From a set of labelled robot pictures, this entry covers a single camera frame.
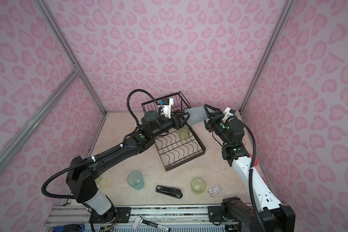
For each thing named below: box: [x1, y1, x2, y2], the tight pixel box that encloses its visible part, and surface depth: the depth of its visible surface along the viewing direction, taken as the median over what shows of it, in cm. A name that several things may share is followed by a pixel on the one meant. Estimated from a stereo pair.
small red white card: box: [207, 183, 223, 198], surface depth 82 cm
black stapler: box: [155, 185, 183, 199], surface depth 80 cm
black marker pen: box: [132, 216, 172, 232], surface depth 71 cm
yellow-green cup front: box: [190, 176, 207, 195], surface depth 78 cm
